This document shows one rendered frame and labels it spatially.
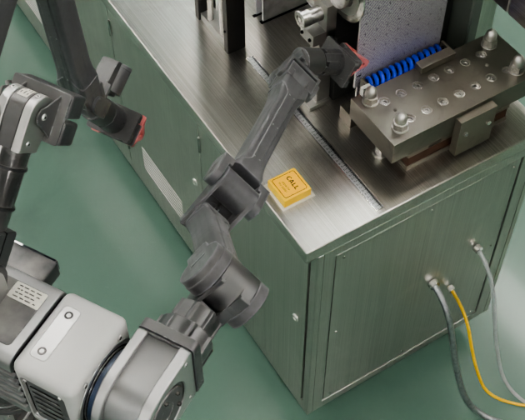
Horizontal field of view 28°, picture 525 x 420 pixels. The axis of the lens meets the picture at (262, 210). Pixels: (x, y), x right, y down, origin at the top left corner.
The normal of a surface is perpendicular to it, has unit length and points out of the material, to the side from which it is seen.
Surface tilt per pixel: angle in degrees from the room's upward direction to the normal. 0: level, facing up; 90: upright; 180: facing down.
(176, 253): 0
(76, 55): 90
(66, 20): 90
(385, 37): 90
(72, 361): 0
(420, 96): 0
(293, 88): 39
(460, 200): 90
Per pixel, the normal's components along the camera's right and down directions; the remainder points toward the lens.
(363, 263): 0.53, 0.68
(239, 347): 0.00, -0.60
